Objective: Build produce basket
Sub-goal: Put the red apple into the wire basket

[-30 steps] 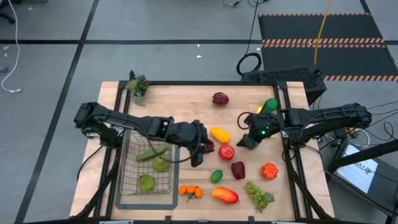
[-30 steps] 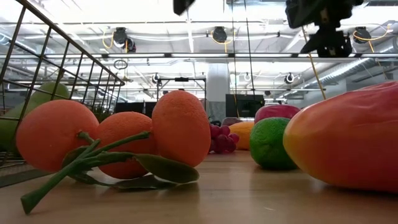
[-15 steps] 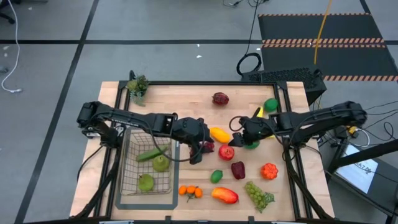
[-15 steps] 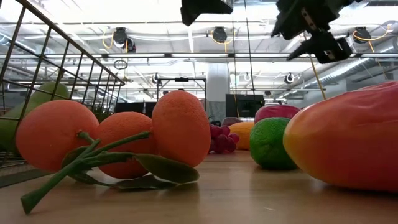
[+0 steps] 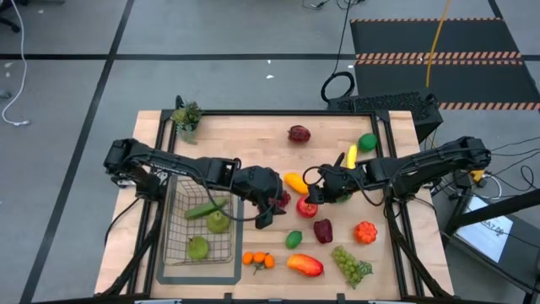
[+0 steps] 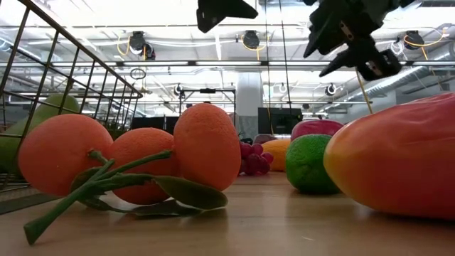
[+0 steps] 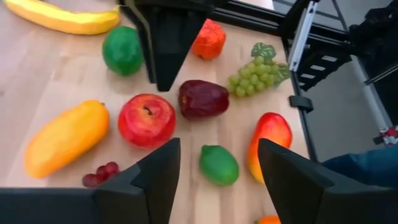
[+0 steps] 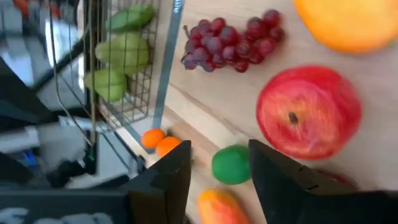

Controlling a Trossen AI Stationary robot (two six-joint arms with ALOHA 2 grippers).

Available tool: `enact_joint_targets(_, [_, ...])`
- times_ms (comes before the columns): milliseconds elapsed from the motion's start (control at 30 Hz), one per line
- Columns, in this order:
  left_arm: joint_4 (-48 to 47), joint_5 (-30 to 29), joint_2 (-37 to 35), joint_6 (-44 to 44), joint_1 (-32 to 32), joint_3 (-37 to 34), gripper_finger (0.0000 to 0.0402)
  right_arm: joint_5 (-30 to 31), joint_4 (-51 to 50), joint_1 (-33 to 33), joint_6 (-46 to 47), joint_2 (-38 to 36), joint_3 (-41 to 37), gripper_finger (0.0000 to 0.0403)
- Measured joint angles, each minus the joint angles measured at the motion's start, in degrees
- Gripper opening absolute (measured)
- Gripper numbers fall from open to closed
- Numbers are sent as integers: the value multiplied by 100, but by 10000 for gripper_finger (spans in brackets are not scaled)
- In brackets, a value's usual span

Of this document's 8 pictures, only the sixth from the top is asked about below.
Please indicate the black monitor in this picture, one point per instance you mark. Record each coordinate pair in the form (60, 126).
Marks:
(280, 121)

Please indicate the white square pillar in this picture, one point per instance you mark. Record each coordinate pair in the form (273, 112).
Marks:
(249, 96)

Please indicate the long ceiling light strip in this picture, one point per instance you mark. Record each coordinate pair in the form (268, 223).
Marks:
(227, 63)

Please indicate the red yellow mango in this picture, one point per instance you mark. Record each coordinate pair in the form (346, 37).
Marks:
(398, 160)

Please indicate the yellow orange oblong fruit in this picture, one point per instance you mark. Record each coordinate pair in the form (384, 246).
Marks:
(277, 154)

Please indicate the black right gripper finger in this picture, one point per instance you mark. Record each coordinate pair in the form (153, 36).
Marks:
(327, 33)
(377, 64)

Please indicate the orange tangerine cluster with leaves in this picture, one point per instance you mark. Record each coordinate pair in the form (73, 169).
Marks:
(206, 149)

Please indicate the small bumpy green lime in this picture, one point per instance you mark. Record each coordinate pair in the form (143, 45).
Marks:
(307, 165)

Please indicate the bright red apple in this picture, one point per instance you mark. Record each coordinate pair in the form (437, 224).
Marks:
(314, 128)

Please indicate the dark red apple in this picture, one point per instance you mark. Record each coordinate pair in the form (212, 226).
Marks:
(264, 138)

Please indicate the silver ventilation duct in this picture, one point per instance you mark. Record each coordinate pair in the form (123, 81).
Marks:
(391, 85)

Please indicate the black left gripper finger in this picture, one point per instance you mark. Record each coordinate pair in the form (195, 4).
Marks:
(220, 10)

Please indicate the green brownish pear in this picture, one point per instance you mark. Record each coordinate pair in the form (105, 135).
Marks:
(48, 106)

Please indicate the black partition panel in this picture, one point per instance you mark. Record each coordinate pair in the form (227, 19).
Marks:
(153, 123)

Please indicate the red grape bunch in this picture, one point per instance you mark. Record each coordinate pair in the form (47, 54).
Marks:
(254, 161)

